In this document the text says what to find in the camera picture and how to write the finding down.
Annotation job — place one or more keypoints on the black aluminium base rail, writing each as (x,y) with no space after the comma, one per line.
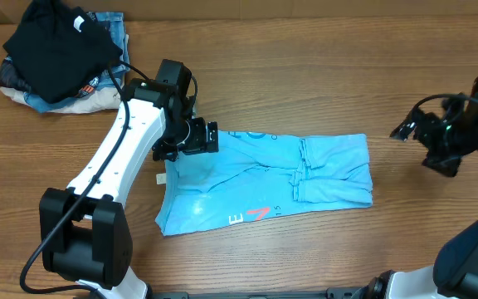
(330,293)

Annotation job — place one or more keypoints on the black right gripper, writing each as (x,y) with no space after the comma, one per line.
(448,162)

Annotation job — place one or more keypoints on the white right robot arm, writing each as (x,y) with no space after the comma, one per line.
(454,273)

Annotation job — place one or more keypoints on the folded beige garment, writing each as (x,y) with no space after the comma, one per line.
(69,43)

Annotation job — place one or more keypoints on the black folded t-shirt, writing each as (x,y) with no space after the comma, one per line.
(58,49)

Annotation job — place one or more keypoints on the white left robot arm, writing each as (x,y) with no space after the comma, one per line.
(84,227)

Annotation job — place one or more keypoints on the light blue t-shirt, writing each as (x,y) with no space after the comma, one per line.
(256,176)

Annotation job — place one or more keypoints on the dark folded printed garment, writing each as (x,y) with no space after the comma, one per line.
(11,78)

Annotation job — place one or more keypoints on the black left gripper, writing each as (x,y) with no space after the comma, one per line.
(198,141)

